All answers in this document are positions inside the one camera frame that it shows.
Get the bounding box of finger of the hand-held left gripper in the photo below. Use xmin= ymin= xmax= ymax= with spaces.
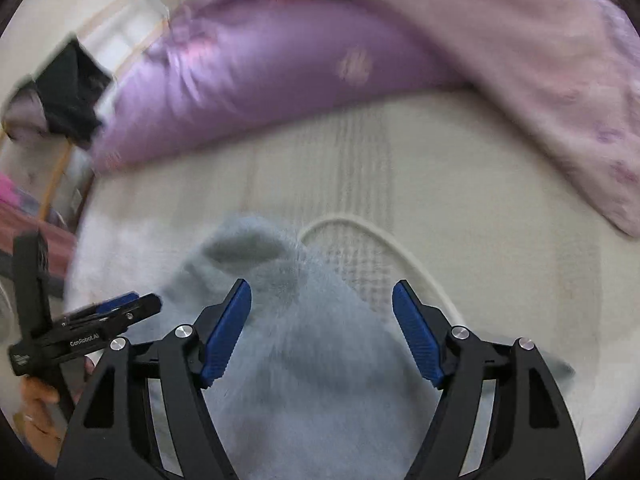
xmin=65 ymin=295 xmax=163 ymax=336
xmin=62 ymin=291 xmax=142 ymax=322

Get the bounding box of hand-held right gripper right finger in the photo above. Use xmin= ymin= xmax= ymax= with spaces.
xmin=392 ymin=280 xmax=586 ymax=480

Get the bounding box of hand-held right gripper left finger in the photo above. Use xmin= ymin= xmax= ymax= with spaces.
xmin=54 ymin=278 xmax=252 ymax=480

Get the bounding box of light blue fluffy sweater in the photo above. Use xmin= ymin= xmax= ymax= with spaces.
xmin=70 ymin=212 xmax=576 ymax=480

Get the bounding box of wooden clothes rack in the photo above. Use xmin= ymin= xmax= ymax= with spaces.
xmin=37 ymin=0 xmax=172 ymax=222

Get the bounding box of person's left hand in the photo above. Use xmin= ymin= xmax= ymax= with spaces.
xmin=19 ymin=374 xmax=76 ymax=442

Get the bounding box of dark red cloth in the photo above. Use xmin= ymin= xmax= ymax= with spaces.
xmin=0 ymin=204 xmax=78 ymax=283

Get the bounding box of pink cloth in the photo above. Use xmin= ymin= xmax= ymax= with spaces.
xmin=0 ymin=172 xmax=32 ymax=207

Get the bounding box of cream bed sheet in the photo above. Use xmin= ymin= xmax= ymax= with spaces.
xmin=65 ymin=89 xmax=638 ymax=480

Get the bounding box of black hanging garment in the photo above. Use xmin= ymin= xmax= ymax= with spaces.
xmin=34 ymin=34 xmax=114 ymax=150

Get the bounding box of purple pillow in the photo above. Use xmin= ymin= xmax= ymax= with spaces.
xmin=89 ymin=0 xmax=483 ymax=173

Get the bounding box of pink floral blanket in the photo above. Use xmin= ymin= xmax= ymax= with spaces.
xmin=250 ymin=0 xmax=640 ymax=240

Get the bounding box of white cord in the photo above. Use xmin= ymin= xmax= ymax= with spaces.
xmin=297 ymin=214 xmax=467 ymax=332

